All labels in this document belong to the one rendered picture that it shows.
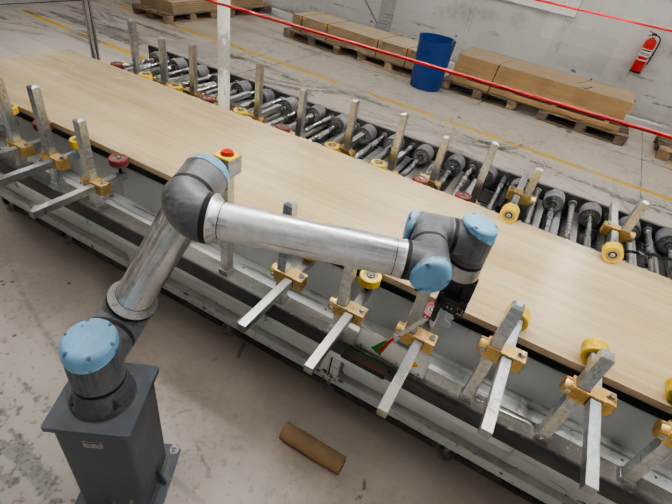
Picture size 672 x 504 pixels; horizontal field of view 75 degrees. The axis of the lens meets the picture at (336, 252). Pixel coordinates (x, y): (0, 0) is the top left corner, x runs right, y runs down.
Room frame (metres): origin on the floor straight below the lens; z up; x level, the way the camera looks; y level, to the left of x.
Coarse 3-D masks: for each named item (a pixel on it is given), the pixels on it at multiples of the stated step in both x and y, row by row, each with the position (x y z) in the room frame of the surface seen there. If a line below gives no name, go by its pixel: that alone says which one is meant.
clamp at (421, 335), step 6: (402, 324) 1.03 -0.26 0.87; (396, 330) 1.01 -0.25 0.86; (420, 330) 1.02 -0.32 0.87; (402, 336) 1.00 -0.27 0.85; (408, 336) 1.00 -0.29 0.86; (414, 336) 0.99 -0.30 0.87; (420, 336) 0.99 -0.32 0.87; (426, 336) 1.00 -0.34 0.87; (408, 342) 0.99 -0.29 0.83; (426, 342) 0.97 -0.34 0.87; (432, 342) 0.98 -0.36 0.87; (426, 348) 0.97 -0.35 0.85; (432, 348) 0.96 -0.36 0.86
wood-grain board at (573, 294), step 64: (0, 64) 2.45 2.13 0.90; (64, 64) 2.64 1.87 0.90; (64, 128) 1.85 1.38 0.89; (128, 128) 1.97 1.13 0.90; (192, 128) 2.11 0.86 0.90; (256, 128) 2.26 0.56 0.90; (256, 192) 1.61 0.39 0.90; (320, 192) 1.72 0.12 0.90; (384, 192) 1.83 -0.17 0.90; (512, 256) 1.51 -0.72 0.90; (576, 256) 1.61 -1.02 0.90; (576, 320) 1.19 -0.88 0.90; (640, 320) 1.26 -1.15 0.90; (640, 384) 0.95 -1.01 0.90
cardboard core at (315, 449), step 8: (288, 424) 1.07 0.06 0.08; (288, 432) 1.03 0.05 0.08; (296, 432) 1.04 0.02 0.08; (304, 432) 1.05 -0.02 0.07; (288, 440) 1.01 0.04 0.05; (296, 440) 1.01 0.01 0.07; (304, 440) 1.01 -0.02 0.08; (312, 440) 1.02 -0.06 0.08; (296, 448) 0.99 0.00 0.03; (304, 448) 0.98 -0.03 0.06; (312, 448) 0.98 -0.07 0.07; (320, 448) 0.99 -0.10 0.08; (328, 448) 1.00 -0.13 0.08; (312, 456) 0.96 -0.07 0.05; (320, 456) 0.96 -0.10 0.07; (328, 456) 0.96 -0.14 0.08; (336, 456) 0.97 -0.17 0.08; (344, 456) 0.98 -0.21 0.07; (328, 464) 0.94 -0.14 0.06; (336, 464) 0.94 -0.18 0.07; (336, 472) 0.92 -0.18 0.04
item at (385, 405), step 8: (424, 328) 1.04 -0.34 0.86; (416, 344) 0.96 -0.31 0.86; (408, 352) 0.93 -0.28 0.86; (416, 352) 0.93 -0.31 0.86; (408, 360) 0.89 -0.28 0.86; (400, 368) 0.86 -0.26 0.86; (408, 368) 0.86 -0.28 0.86; (400, 376) 0.83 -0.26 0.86; (392, 384) 0.79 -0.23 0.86; (400, 384) 0.80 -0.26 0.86; (392, 392) 0.77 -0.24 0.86; (384, 400) 0.74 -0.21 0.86; (392, 400) 0.74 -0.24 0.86; (384, 408) 0.71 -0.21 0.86; (384, 416) 0.70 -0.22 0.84
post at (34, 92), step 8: (32, 88) 1.65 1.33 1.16; (32, 96) 1.64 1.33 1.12; (40, 96) 1.67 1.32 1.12; (32, 104) 1.65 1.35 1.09; (40, 104) 1.66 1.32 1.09; (40, 112) 1.65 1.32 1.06; (40, 120) 1.64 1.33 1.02; (40, 128) 1.65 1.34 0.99; (48, 128) 1.67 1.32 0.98; (40, 136) 1.65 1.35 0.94; (48, 136) 1.66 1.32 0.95; (48, 144) 1.65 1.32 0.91; (48, 152) 1.64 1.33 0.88; (56, 152) 1.67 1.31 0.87; (56, 176) 1.65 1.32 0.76
